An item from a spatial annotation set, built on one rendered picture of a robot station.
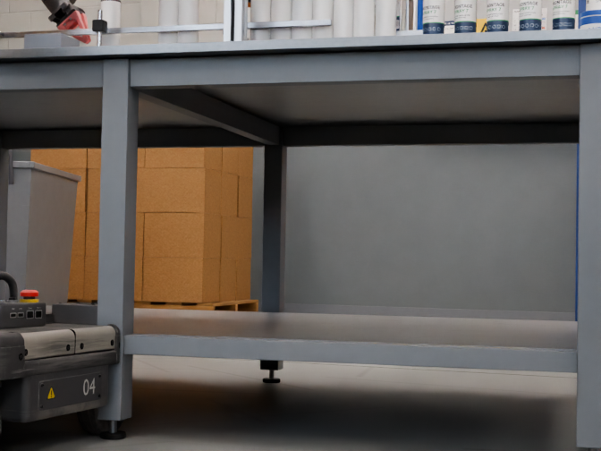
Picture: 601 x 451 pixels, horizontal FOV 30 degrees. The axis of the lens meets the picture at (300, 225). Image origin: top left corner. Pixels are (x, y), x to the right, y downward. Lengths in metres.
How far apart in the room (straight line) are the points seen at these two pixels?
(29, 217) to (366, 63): 2.99
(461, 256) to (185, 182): 1.94
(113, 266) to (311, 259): 5.17
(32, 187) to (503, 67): 3.18
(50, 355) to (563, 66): 1.13
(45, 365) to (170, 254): 4.15
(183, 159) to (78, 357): 4.09
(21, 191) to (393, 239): 3.02
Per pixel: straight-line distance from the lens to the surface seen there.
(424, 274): 7.27
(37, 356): 2.17
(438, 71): 2.26
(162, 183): 6.34
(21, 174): 5.07
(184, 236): 6.27
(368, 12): 2.72
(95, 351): 2.34
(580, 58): 2.23
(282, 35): 2.76
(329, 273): 7.48
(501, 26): 2.67
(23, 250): 5.08
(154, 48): 2.38
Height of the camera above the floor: 0.38
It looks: 2 degrees up
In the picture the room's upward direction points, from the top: 1 degrees clockwise
